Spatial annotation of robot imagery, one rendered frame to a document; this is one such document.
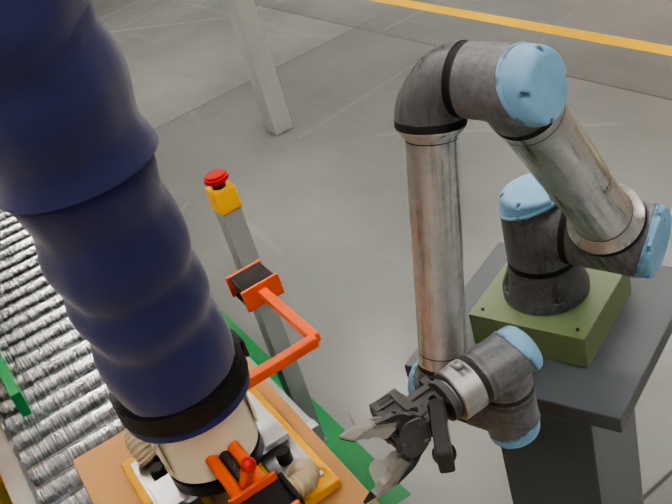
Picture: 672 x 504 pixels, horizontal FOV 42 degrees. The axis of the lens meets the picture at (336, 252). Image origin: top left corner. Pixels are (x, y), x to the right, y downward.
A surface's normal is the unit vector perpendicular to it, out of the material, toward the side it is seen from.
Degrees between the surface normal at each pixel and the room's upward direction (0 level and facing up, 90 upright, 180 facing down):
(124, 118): 99
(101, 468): 0
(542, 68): 86
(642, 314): 0
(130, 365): 104
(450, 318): 84
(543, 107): 85
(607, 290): 2
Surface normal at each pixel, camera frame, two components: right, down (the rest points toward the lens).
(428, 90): -0.63, 0.33
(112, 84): 0.94, 0.04
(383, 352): -0.25, -0.81
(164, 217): 0.88, -0.19
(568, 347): -0.55, 0.57
